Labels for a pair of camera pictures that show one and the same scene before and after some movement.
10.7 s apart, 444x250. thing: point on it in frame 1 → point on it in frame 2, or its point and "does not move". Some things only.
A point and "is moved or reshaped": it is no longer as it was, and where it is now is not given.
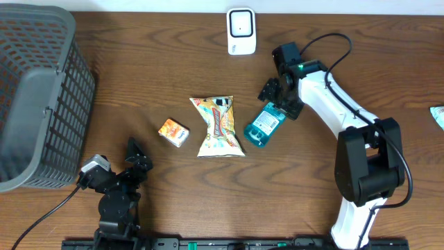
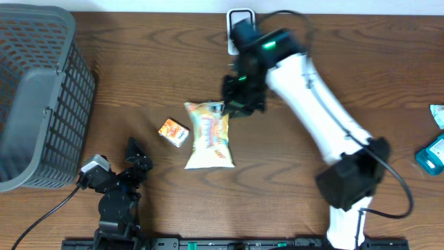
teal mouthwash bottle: (263, 126) → (431, 160)
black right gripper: (268, 89) → (232, 101)
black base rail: (247, 244) does not move
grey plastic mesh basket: (47, 92) does not move
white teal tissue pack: (438, 113) does not move
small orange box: (174, 131) does not move
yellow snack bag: (221, 140) is moved or reshaped
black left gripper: (143, 161) does not move
